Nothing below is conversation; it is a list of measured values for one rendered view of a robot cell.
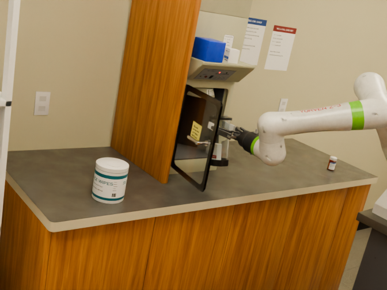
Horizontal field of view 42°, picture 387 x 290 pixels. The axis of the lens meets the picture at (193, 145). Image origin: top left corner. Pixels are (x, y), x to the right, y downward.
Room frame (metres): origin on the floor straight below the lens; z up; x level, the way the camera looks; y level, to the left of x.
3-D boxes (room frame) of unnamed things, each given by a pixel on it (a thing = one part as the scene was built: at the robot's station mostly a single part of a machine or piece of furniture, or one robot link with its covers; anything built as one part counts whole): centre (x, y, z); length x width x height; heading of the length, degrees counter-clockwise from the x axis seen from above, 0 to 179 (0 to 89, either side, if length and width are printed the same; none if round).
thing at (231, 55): (2.35, -0.09, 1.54); 0.05 x 0.05 x 0.06; 24
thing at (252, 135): (2.11, -0.25, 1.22); 0.09 x 0.06 x 0.12; 129
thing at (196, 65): (2.32, -0.06, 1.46); 0.32 x 0.12 x 0.10; 131
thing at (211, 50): (2.26, 0.02, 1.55); 0.10 x 0.10 x 0.09; 41
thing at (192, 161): (2.12, 0.00, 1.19); 0.30 x 0.01 x 0.40; 33
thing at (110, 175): (1.88, 0.30, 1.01); 0.13 x 0.13 x 0.15
